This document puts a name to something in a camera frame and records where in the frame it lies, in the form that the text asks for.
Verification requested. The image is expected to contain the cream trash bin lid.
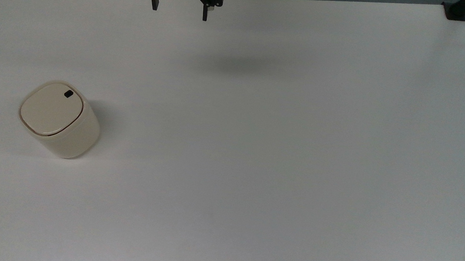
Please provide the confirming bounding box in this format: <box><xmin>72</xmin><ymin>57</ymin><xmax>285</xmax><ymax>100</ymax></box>
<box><xmin>18</xmin><ymin>81</ymin><xmax>85</xmax><ymax>139</ymax></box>

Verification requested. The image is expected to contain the cream trash bin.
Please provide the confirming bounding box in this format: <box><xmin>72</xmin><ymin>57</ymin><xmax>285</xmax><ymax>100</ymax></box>
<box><xmin>16</xmin><ymin>78</ymin><xmax>103</xmax><ymax>162</ymax></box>

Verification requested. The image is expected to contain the black table clamp mount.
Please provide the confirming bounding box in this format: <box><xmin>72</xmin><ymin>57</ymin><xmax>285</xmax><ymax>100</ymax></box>
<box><xmin>441</xmin><ymin>0</ymin><xmax>465</xmax><ymax>22</ymax></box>

